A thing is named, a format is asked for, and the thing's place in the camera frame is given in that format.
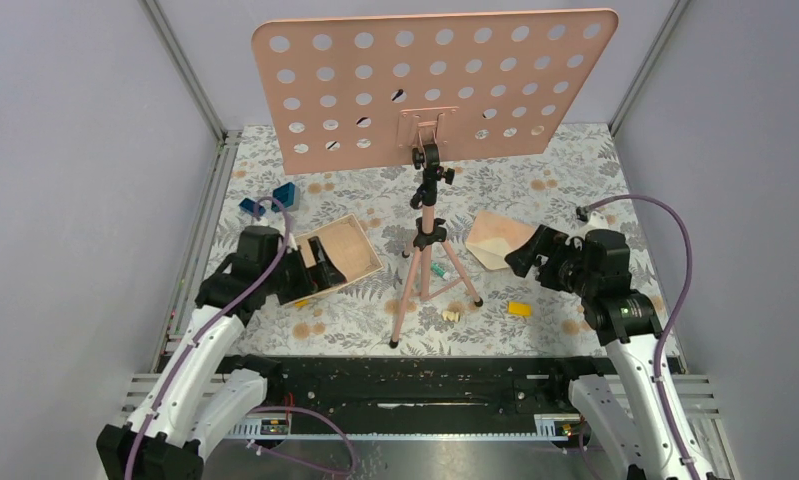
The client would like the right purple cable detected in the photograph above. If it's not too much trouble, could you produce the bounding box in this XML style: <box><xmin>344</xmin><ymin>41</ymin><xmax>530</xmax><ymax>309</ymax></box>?
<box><xmin>574</xmin><ymin>194</ymin><xmax>705</xmax><ymax>480</ymax></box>

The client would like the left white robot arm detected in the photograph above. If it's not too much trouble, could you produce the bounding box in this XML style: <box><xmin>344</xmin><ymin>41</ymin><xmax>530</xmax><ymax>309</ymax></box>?
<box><xmin>96</xmin><ymin>225</ymin><xmax>347</xmax><ymax>479</ymax></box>

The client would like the green white glue stick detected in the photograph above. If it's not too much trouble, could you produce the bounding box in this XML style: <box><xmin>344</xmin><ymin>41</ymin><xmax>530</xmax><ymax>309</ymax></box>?
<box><xmin>430</xmin><ymin>263</ymin><xmax>451</xmax><ymax>280</ymax></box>

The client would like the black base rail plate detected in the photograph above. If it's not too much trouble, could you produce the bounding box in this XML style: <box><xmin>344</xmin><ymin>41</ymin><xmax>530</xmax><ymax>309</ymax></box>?
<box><xmin>256</xmin><ymin>356</ymin><xmax>616</xmax><ymax>436</ymax></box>

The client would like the yellow toy brick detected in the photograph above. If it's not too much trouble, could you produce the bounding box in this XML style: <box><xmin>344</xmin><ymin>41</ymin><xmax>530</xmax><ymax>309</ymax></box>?
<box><xmin>507</xmin><ymin>302</ymin><xmax>532</xmax><ymax>318</ymax></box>

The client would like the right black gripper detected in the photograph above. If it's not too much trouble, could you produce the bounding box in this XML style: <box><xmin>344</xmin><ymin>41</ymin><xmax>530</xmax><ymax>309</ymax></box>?
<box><xmin>503</xmin><ymin>224</ymin><xmax>597</xmax><ymax>298</ymax></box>

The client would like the small blue toy brick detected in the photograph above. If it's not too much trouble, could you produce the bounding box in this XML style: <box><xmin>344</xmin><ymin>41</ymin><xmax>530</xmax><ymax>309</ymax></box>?
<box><xmin>238</xmin><ymin>198</ymin><xmax>261</xmax><ymax>217</ymax></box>

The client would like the floral patterned table mat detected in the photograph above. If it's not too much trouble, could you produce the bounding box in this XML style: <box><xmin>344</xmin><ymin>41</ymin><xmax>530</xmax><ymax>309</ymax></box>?
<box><xmin>196</xmin><ymin>123</ymin><xmax>682</xmax><ymax>359</ymax></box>

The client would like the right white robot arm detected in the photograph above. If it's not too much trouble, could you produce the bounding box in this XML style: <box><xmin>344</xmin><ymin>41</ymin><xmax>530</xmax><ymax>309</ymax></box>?
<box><xmin>505</xmin><ymin>225</ymin><xmax>717</xmax><ymax>479</ymax></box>

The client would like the large blue toy brick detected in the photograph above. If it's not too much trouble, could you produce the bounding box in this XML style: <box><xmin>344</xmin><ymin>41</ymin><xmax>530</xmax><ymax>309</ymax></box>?
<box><xmin>272</xmin><ymin>182</ymin><xmax>301</xmax><ymax>211</ymax></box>

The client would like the cream chess knight piece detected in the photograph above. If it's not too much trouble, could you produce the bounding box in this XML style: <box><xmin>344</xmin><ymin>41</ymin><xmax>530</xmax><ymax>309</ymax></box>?
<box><xmin>441</xmin><ymin>310</ymin><xmax>461</xmax><ymax>323</ymax></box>

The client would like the beige lined letter paper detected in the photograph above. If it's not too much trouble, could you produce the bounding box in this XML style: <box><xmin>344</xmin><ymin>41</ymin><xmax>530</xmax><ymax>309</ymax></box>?
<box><xmin>295</xmin><ymin>214</ymin><xmax>383</xmax><ymax>299</ymax></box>

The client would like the tan paper envelope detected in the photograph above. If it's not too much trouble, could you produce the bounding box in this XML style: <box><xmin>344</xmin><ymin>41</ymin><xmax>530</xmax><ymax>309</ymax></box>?
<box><xmin>465</xmin><ymin>211</ymin><xmax>536</xmax><ymax>271</ymax></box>

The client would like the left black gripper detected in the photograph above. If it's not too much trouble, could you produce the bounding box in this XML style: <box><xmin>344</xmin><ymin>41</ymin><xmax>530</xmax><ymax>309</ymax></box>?
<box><xmin>262</xmin><ymin>236</ymin><xmax>345</xmax><ymax>304</ymax></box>

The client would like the purple cable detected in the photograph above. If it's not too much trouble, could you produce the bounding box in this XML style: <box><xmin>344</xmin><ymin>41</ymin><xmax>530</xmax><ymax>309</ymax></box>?
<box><xmin>574</xmin><ymin>194</ymin><xmax>705</xmax><ymax>480</ymax></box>
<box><xmin>121</xmin><ymin>195</ymin><xmax>296</xmax><ymax>480</ymax></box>

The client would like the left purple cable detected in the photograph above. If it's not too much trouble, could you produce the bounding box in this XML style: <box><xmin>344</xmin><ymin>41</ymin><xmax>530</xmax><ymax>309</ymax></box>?
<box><xmin>121</xmin><ymin>195</ymin><xmax>296</xmax><ymax>480</ymax></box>

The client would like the pink perforated music stand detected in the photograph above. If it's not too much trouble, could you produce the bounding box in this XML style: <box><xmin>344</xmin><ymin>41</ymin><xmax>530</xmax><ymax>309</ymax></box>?
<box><xmin>251</xmin><ymin>7</ymin><xmax>620</xmax><ymax>350</ymax></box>

